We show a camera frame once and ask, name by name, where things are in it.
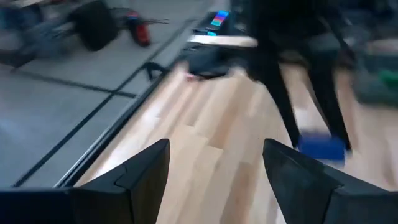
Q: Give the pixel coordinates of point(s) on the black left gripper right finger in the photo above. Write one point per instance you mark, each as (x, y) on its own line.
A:
(304, 196)

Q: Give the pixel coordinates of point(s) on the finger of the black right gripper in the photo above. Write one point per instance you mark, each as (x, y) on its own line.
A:
(329, 105)
(281, 105)

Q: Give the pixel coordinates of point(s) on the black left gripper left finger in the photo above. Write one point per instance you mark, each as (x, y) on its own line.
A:
(140, 189)

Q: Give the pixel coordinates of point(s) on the purple block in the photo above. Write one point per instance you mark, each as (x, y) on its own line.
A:
(321, 148)

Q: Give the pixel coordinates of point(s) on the green block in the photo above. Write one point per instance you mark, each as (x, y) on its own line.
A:
(390, 77)

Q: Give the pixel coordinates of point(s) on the clear grey plastic bin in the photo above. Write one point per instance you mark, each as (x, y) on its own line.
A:
(373, 90)

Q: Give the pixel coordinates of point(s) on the black computer tower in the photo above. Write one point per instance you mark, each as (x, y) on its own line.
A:
(219, 18)

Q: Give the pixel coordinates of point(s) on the red and black device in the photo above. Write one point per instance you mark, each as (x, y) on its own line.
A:
(140, 29)

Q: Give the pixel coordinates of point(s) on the black office chair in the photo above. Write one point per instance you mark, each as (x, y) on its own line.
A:
(93, 25)

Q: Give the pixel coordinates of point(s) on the black metal table frame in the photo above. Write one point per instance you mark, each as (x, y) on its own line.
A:
(110, 140)

